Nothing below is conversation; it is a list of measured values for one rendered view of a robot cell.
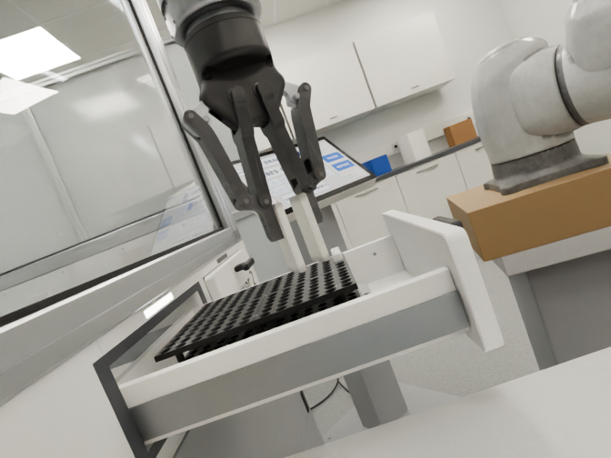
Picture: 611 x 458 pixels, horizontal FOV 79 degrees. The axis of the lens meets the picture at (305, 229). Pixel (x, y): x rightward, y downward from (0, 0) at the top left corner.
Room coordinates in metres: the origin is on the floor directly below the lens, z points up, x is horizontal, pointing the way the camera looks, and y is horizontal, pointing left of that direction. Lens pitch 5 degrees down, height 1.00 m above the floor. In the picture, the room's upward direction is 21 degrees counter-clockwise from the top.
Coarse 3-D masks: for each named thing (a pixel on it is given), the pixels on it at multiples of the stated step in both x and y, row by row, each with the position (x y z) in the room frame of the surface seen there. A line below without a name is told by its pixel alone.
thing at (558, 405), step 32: (608, 352) 0.32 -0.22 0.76; (512, 384) 0.33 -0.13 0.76; (544, 384) 0.32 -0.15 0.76; (576, 384) 0.30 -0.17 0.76; (608, 384) 0.29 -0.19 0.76; (416, 416) 0.34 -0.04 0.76; (448, 416) 0.32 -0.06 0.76; (480, 416) 0.31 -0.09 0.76; (512, 416) 0.29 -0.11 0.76; (544, 416) 0.28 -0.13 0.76; (576, 416) 0.27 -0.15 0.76; (608, 416) 0.26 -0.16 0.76; (320, 448) 0.34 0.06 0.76; (352, 448) 0.33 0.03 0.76; (384, 448) 0.31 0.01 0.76; (416, 448) 0.30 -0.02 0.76; (448, 448) 0.29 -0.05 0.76; (480, 448) 0.27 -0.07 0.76; (512, 448) 0.26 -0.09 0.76; (544, 448) 0.25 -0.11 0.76; (576, 448) 0.24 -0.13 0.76; (608, 448) 0.24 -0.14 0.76
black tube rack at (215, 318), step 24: (312, 264) 0.53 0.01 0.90; (264, 288) 0.50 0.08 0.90; (288, 288) 0.45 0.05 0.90; (312, 288) 0.40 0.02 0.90; (336, 288) 0.36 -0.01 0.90; (216, 312) 0.47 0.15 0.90; (240, 312) 0.42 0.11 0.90; (264, 312) 0.39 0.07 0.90; (288, 312) 0.36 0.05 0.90; (312, 312) 0.41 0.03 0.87; (192, 336) 0.39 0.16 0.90; (216, 336) 0.37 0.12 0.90; (240, 336) 0.42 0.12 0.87
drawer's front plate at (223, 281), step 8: (232, 256) 0.82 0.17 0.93; (240, 256) 0.85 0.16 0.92; (224, 264) 0.72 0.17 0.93; (232, 264) 0.76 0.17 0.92; (216, 272) 0.65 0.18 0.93; (224, 272) 0.69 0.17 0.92; (232, 272) 0.74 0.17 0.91; (240, 272) 0.80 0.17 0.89; (248, 272) 0.87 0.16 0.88; (208, 280) 0.63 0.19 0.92; (216, 280) 0.64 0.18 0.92; (224, 280) 0.67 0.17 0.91; (232, 280) 0.72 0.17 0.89; (240, 280) 0.77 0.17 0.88; (256, 280) 0.91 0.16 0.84; (208, 288) 0.63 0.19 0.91; (216, 288) 0.63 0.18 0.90; (224, 288) 0.66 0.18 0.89; (232, 288) 0.70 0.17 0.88; (240, 288) 0.75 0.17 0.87; (216, 296) 0.63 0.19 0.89
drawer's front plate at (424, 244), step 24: (384, 216) 0.57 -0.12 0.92; (408, 216) 0.45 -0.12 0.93; (408, 240) 0.45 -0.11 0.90; (432, 240) 0.34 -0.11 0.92; (456, 240) 0.30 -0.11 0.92; (408, 264) 0.51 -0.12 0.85; (432, 264) 0.37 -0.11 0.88; (456, 264) 0.30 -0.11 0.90; (456, 288) 0.32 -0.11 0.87; (480, 288) 0.29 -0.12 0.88; (480, 312) 0.30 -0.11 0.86; (480, 336) 0.30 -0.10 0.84
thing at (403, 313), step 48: (384, 240) 0.56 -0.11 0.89; (384, 288) 0.33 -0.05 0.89; (432, 288) 0.32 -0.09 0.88; (288, 336) 0.32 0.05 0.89; (336, 336) 0.32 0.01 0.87; (384, 336) 0.32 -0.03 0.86; (432, 336) 0.31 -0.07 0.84; (144, 384) 0.33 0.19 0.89; (192, 384) 0.33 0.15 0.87; (240, 384) 0.33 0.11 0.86; (288, 384) 0.32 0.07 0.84; (144, 432) 0.33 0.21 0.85
